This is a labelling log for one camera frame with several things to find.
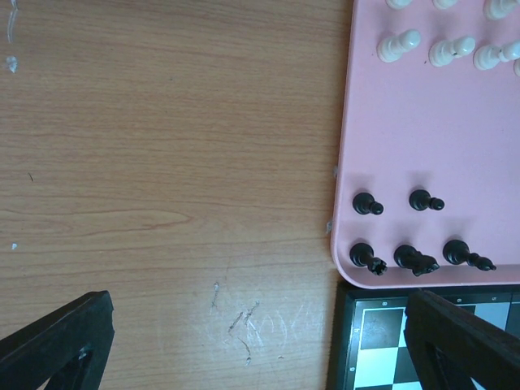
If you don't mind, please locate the white chess piece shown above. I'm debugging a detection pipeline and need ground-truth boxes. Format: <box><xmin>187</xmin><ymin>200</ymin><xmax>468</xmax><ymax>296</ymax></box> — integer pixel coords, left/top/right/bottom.
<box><xmin>385</xmin><ymin>0</ymin><xmax>413</xmax><ymax>11</ymax></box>
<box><xmin>428</xmin><ymin>36</ymin><xmax>476</xmax><ymax>67</ymax></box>
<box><xmin>377</xmin><ymin>29</ymin><xmax>422</xmax><ymax>63</ymax></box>
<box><xmin>483</xmin><ymin>0</ymin><xmax>519</xmax><ymax>20</ymax></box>
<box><xmin>432</xmin><ymin>0</ymin><xmax>458</xmax><ymax>11</ymax></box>
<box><xmin>513</xmin><ymin>59</ymin><xmax>520</xmax><ymax>77</ymax></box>
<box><xmin>473</xmin><ymin>41</ymin><xmax>520</xmax><ymax>71</ymax></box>

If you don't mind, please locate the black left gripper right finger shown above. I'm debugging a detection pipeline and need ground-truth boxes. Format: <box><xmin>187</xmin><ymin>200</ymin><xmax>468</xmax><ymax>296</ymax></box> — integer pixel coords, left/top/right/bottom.
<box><xmin>405</xmin><ymin>289</ymin><xmax>519</xmax><ymax>389</ymax></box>

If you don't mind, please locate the pink plastic tray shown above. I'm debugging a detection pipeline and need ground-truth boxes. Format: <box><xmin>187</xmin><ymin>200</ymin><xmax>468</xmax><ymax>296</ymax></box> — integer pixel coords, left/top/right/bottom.
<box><xmin>331</xmin><ymin>1</ymin><xmax>519</xmax><ymax>289</ymax></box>

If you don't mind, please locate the black chess piece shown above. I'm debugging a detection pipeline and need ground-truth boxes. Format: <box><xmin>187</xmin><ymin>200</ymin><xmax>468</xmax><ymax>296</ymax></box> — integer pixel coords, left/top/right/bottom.
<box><xmin>353</xmin><ymin>192</ymin><xmax>384</xmax><ymax>215</ymax></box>
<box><xmin>349</xmin><ymin>242</ymin><xmax>388</xmax><ymax>276</ymax></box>
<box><xmin>443</xmin><ymin>240</ymin><xmax>496</xmax><ymax>271</ymax></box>
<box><xmin>409</xmin><ymin>188</ymin><xmax>445</xmax><ymax>211</ymax></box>
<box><xmin>393</xmin><ymin>245</ymin><xmax>440</xmax><ymax>277</ymax></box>

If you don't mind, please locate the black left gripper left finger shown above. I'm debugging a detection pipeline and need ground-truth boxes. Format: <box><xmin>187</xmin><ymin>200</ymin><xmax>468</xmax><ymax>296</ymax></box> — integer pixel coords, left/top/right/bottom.
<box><xmin>1</xmin><ymin>291</ymin><xmax>115</xmax><ymax>389</ymax></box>

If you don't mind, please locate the black white chessboard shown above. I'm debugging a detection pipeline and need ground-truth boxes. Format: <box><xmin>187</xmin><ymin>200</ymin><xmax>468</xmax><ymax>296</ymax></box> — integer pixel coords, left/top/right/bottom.
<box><xmin>326</xmin><ymin>282</ymin><xmax>519</xmax><ymax>390</ymax></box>

